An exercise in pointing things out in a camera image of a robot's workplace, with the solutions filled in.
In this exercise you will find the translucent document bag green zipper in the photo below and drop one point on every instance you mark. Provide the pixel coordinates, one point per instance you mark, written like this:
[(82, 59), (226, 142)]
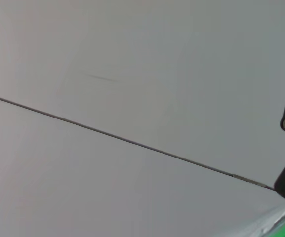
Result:
[(280, 222)]

